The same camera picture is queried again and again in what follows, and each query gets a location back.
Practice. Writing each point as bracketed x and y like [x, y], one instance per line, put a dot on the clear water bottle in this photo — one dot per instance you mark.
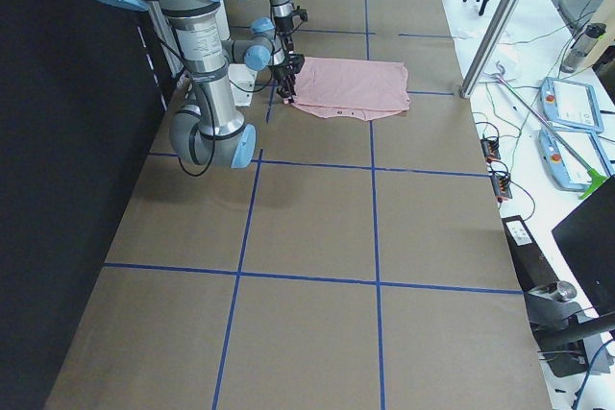
[584, 43]

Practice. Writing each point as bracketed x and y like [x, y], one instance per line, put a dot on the lower orange black connector block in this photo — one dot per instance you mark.
[501, 186]

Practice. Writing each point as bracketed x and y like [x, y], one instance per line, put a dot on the pink printed t-shirt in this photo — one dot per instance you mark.
[361, 89]

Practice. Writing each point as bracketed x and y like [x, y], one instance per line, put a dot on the upper blue teach pendant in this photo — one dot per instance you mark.
[571, 104]

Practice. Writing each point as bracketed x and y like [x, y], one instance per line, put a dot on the black clamp with knob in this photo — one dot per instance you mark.
[570, 340]

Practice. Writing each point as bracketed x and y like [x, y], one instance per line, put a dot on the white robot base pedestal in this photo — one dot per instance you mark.
[207, 43]

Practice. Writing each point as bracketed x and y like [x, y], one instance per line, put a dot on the upper orange black connector block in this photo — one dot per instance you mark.
[490, 148]

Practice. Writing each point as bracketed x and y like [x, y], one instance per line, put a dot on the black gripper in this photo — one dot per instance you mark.
[283, 76]
[287, 27]

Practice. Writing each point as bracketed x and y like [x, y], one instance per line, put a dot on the metal reacher grabber tool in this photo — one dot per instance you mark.
[596, 179]

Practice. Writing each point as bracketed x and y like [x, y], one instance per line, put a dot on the black monitor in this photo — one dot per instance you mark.
[585, 239]

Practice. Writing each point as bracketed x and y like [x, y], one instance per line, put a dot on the orange black connector block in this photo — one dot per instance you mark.
[501, 186]
[490, 148]

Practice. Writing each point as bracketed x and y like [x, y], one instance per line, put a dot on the blue teach pendant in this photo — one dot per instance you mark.
[567, 173]
[571, 104]

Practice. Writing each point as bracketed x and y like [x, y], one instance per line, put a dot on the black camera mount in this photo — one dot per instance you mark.
[295, 63]
[301, 13]

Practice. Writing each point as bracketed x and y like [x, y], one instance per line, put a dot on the aluminium frame post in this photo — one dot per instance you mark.
[487, 46]

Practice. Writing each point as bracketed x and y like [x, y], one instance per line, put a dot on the lower blue teach pendant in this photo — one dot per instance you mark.
[567, 173]

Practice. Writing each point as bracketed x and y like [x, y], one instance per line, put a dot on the black box with label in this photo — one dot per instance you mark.
[532, 268]

